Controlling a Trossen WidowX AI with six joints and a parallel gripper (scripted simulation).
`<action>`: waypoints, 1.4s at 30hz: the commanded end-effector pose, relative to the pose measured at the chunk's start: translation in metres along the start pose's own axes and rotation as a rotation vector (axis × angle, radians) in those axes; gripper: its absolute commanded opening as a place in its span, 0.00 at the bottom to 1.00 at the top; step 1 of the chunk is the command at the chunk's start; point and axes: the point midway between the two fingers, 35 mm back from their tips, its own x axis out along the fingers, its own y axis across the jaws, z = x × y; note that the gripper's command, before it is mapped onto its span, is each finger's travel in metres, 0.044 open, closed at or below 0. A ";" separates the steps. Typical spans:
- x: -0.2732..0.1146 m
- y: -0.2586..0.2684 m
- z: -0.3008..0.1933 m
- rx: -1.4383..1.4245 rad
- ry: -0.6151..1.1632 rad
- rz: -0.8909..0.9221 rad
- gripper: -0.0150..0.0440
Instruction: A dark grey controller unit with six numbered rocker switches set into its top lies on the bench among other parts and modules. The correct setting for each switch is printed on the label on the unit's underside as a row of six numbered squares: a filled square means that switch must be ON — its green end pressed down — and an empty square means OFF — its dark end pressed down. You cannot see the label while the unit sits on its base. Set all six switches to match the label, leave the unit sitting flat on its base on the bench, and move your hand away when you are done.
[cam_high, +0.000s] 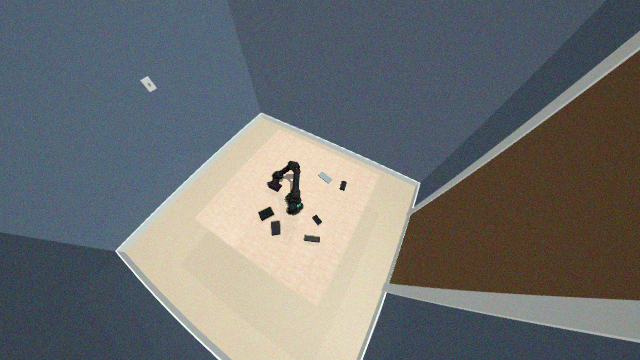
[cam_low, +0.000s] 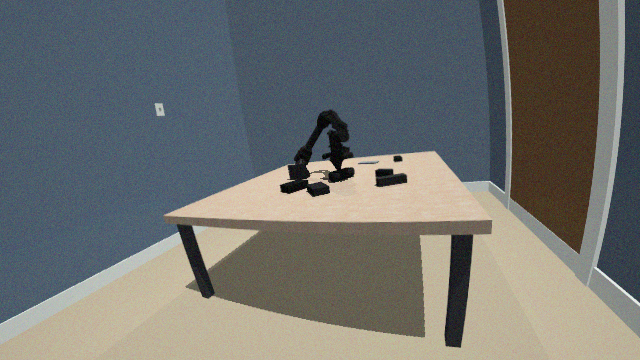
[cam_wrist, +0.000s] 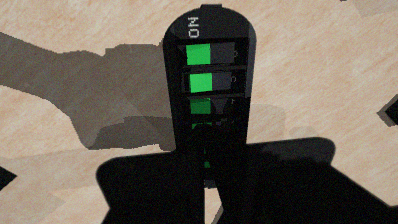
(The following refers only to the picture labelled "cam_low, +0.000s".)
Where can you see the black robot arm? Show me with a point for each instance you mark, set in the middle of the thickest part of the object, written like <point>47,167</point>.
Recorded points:
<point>325,118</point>

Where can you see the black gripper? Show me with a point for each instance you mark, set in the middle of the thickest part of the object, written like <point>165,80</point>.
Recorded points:
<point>336,156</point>

